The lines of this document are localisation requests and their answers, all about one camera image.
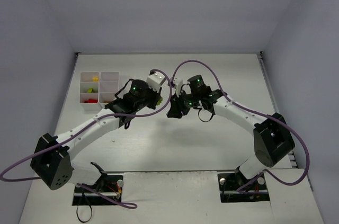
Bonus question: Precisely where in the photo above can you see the large red lego brick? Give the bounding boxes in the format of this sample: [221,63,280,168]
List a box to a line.
[87,98,98,103]

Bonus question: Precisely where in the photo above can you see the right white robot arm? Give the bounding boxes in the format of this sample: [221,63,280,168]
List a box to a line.
[167,75,295,180]

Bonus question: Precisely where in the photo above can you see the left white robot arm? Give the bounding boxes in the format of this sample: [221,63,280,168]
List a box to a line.
[30,73,165,190]

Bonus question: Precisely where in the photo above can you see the right white compartment tray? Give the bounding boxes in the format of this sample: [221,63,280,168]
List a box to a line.
[99,71,120,107]

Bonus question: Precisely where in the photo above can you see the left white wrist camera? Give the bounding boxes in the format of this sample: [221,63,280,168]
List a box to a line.
[146,70,166,93]

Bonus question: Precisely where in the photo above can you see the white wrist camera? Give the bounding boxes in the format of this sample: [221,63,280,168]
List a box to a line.
[146,70,166,93]
[171,77,183,97]

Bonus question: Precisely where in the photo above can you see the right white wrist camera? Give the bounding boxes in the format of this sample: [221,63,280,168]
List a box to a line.
[171,77,183,97]

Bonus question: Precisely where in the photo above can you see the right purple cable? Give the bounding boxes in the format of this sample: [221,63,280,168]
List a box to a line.
[171,60,310,194]

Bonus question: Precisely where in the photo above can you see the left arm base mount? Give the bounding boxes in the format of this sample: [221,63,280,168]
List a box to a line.
[72,162,124,206]

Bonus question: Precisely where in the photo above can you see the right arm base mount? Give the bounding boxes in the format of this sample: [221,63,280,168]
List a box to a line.
[217,172,270,203]

